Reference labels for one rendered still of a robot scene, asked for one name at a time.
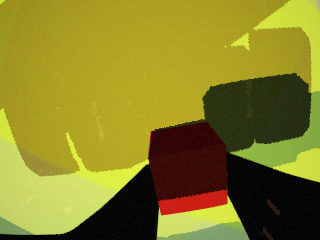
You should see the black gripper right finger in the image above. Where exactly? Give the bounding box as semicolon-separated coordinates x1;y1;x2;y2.
227;152;320;240

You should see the red cube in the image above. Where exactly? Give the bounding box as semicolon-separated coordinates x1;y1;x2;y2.
148;121;228;216

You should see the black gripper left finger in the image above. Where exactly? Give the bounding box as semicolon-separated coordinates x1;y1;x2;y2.
0;164;159;240

